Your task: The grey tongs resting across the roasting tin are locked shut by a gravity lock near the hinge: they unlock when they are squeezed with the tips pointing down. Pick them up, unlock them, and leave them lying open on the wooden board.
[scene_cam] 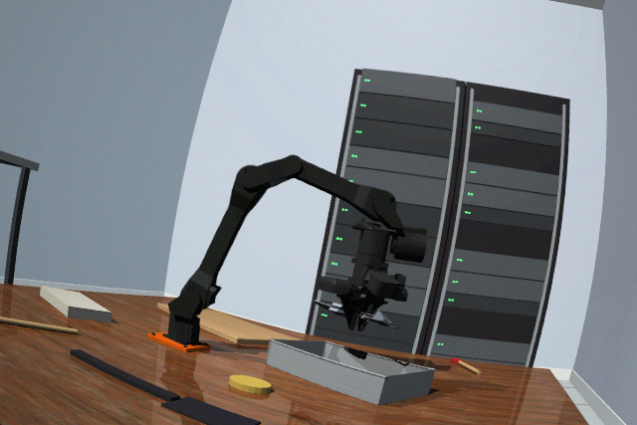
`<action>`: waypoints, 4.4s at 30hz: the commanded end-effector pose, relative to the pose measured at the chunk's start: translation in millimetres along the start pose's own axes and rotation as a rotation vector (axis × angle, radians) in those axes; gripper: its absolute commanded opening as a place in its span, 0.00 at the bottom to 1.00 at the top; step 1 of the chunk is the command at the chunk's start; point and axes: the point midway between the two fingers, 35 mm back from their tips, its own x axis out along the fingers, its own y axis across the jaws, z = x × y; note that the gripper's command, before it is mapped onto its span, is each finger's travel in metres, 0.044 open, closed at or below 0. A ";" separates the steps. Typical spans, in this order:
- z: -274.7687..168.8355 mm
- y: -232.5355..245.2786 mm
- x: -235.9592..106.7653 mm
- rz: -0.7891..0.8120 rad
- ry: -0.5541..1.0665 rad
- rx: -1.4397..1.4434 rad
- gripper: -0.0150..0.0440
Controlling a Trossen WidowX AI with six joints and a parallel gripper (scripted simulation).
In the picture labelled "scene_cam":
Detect yellow flat disc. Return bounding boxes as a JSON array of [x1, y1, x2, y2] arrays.
[[229, 375, 272, 394]]

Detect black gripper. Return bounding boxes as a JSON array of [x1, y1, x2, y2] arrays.
[[317, 254, 408, 331]]

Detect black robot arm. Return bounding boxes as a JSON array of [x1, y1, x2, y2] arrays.
[[163, 154, 427, 345]]

